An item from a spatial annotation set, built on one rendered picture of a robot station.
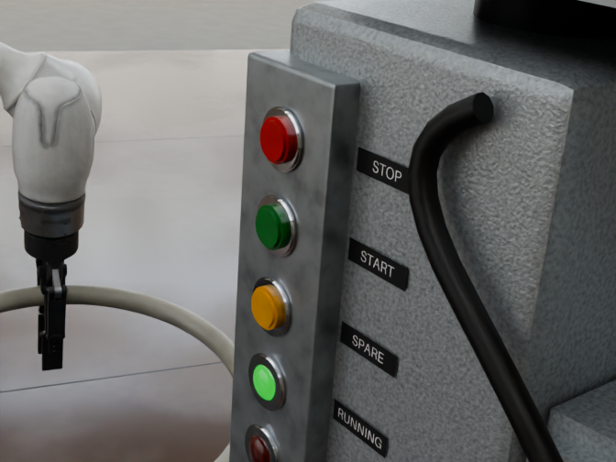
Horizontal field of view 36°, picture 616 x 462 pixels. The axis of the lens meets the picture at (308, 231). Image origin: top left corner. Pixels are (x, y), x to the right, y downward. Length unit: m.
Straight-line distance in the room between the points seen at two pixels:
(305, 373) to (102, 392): 2.52
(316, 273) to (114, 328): 2.90
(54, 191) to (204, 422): 1.69
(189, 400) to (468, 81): 2.62
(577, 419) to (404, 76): 0.18
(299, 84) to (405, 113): 0.07
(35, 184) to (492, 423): 0.93
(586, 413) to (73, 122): 0.92
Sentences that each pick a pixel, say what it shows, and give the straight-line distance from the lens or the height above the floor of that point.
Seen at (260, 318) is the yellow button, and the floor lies 1.36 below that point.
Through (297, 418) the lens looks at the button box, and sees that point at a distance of 0.57.
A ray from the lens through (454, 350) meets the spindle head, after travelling 0.47.
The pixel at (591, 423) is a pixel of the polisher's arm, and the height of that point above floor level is 1.39.
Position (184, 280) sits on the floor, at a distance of 3.75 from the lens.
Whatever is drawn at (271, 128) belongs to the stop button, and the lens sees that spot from 0.51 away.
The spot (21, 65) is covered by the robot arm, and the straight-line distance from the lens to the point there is 1.43.
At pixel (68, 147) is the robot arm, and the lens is 1.28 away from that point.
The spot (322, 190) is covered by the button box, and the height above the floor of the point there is 1.46.
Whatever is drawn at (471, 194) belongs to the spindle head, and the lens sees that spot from 0.44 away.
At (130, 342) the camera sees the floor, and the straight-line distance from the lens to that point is 3.32.
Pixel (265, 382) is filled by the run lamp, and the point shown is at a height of 1.32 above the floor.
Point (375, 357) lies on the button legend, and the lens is 0.52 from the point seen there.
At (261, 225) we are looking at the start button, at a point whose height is 1.42.
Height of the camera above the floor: 1.62
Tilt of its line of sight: 22 degrees down
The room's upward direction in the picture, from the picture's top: 4 degrees clockwise
